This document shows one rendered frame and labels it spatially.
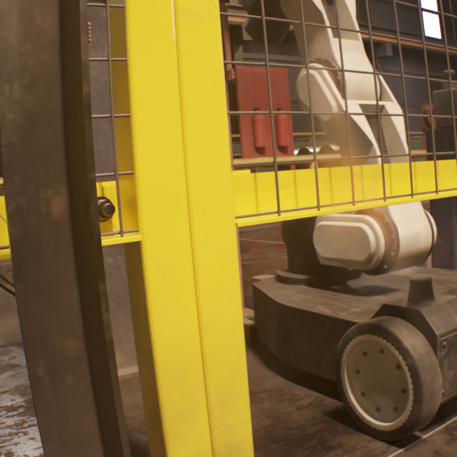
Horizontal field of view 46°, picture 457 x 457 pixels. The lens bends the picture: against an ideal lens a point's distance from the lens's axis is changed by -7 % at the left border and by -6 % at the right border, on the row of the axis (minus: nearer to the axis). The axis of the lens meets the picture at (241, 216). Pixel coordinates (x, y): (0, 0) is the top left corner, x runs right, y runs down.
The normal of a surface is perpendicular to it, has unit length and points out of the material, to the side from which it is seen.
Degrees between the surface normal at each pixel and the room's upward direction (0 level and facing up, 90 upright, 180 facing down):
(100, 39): 90
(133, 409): 0
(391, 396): 90
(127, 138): 90
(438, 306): 45
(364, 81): 84
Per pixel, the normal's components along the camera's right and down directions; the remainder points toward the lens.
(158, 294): 0.56, 0.02
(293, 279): -0.67, 0.11
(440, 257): -0.83, 0.11
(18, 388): -0.07, -0.99
